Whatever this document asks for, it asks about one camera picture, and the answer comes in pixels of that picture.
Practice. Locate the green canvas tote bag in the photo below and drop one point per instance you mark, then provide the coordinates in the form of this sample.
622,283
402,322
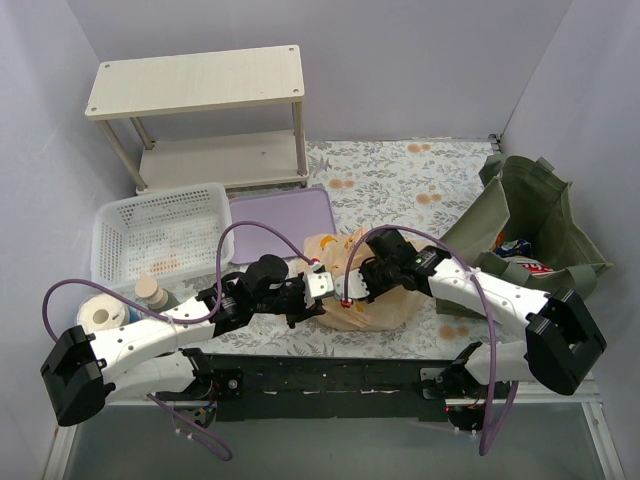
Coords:
524,199

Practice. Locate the colourful snack packet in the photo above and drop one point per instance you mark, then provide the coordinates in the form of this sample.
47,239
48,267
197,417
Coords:
520,257

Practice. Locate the white paper towel roll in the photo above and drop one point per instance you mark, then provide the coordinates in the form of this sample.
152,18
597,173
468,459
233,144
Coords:
103,312

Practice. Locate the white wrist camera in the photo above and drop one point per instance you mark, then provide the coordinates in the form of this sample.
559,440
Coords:
317,287
351,287

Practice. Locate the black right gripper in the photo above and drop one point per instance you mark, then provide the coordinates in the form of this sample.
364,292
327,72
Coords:
367,276

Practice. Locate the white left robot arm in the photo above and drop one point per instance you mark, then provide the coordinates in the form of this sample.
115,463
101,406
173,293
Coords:
85,371

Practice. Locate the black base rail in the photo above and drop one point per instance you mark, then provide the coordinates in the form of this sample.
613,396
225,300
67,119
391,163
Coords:
249,387

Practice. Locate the white two-tier shelf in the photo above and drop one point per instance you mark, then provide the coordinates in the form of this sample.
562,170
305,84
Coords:
153,112

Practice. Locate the white perforated plastic basket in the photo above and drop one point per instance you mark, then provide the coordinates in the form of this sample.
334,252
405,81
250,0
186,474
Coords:
169,236

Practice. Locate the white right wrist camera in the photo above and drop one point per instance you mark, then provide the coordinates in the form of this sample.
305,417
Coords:
351,287

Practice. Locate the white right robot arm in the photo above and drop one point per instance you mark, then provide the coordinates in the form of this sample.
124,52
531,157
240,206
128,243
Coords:
559,341

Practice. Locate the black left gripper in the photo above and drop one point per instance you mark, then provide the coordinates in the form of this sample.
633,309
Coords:
298,302

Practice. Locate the aluminium frame rail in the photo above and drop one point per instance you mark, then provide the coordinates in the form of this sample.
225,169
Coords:
65,438

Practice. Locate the purple plastic tray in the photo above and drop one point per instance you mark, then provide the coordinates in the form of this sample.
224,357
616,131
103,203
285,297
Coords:
297,214

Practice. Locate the beige capped bottle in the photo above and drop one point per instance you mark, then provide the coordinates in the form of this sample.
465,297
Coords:
153,296

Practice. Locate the floral patterned table mat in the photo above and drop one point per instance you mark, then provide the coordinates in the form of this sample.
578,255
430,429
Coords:
419,183

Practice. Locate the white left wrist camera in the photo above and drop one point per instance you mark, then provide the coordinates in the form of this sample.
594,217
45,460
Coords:
317,287

